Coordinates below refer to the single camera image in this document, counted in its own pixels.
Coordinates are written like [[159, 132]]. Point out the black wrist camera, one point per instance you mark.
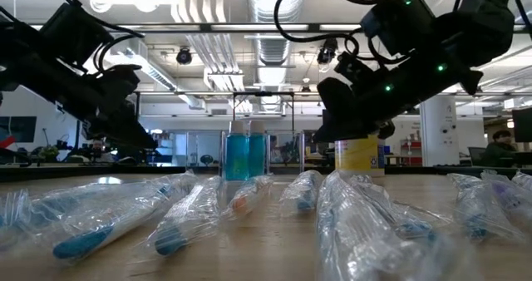
[[75, 35], [399, 19]]

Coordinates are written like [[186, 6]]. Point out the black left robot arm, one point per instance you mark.
[[16, 35]]

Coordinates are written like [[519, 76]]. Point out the orange white toothbrush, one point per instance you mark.
[[241, 204]]

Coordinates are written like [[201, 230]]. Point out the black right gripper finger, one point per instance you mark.
[[345, 114]]

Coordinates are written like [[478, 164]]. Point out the white round pillar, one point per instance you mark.
[[436, 139]]

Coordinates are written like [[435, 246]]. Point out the yellow white Lysol wipes canister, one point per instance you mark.
[[357, 156]]

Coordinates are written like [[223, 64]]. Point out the silver ventilation duct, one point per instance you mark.
[[274, 52]]

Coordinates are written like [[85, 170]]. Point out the red bar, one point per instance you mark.
[[6, 141]]

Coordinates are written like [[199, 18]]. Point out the black computer monitor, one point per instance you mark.
[[18, 129], [523, 125]]

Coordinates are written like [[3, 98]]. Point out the person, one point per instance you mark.
[[97, 146], [498, 152]]

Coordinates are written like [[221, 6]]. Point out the black overhead camera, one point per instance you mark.
[[326, 54]]

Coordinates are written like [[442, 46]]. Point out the black ceiling spotlight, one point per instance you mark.
[[184, 56]]

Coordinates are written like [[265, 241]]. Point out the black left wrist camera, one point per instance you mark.
[[75, 35]]

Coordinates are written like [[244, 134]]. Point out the teal mouthwash bottle white cap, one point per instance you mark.
[[237, 156], [257, 156]]

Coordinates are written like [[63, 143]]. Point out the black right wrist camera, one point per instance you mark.
[[399, 19]]

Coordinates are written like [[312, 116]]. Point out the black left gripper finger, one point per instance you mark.
[[120, 123]]

